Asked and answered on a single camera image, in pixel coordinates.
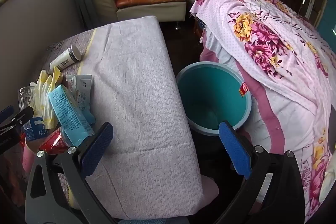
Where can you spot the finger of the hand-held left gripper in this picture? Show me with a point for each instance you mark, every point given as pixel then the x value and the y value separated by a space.
pixel 18 119
pixel 6 111

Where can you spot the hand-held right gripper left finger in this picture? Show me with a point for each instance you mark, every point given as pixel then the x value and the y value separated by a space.
pixel 97 150

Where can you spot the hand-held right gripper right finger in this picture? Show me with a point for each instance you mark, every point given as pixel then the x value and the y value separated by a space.
pixel 233 150

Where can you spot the white yellow plastic bag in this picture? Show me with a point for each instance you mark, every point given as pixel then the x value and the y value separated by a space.
pixel 47 98

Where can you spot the red paper cup white inside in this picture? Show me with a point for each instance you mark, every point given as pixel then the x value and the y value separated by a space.
pixel 53 142

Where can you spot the blue and white medicine box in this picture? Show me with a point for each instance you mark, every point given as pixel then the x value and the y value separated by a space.
pixel 69 114

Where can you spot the teal plastic bucket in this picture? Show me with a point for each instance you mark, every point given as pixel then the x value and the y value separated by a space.
pixel 210 93

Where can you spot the white paper cup blue rim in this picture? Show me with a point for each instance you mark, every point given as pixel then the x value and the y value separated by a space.
pixel 64 58

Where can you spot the blue and white packet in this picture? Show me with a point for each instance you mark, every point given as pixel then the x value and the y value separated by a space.
pixel 35 129

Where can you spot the clear glass cup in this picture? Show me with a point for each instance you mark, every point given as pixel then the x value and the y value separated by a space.
pixel 26 98

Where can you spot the pink packet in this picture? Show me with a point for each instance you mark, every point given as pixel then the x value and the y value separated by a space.
pixel 28 158

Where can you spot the white quilt pink border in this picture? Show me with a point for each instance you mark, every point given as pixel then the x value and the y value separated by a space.
pixel 283 140

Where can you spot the grey patterned table cloth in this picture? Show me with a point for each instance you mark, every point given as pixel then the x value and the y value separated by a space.
pixel 136 98

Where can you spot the small white sachet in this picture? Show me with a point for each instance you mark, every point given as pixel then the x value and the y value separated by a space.
pixel 84 81

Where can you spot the pink floral sheet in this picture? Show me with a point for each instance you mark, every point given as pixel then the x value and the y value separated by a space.
pixel 275 56

